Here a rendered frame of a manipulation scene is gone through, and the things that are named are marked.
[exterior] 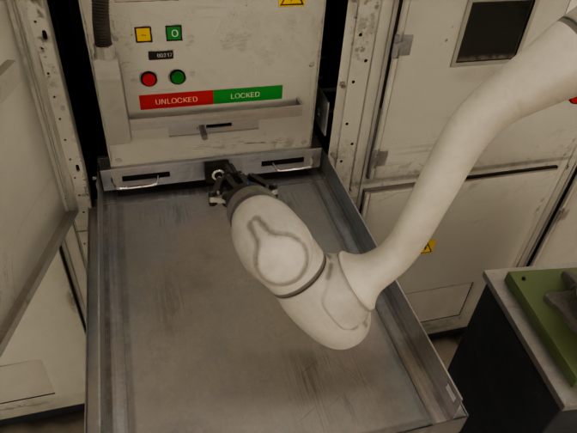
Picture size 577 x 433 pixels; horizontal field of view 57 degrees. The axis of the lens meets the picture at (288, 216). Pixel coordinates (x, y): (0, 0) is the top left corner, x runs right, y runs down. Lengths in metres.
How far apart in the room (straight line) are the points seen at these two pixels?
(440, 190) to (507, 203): 1.00
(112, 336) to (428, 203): 0.62
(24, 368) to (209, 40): 1.09
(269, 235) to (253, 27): 0.59
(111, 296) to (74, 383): 0.75
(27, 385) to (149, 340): 0.84
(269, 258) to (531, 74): 0.40
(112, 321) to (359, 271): 0.50
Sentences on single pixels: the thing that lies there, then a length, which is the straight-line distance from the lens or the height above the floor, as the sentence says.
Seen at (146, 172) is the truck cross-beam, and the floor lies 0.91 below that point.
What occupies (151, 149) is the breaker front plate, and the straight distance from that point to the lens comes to 1.29.
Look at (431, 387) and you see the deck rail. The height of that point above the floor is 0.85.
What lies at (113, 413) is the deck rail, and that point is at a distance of 0.96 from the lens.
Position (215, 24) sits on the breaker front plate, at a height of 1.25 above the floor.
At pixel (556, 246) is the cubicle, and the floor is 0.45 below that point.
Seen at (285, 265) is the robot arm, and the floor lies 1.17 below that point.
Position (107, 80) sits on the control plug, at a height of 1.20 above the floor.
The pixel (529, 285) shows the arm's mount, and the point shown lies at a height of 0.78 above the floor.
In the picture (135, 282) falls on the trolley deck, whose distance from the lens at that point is 1.13.
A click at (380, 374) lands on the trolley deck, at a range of 1.01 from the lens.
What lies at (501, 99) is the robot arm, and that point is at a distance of 0.73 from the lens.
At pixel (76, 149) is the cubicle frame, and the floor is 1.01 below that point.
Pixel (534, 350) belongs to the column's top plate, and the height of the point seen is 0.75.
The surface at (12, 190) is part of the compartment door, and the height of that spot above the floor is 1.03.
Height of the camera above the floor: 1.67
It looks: 41 degrees down
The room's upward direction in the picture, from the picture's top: 5 degrees clockwise
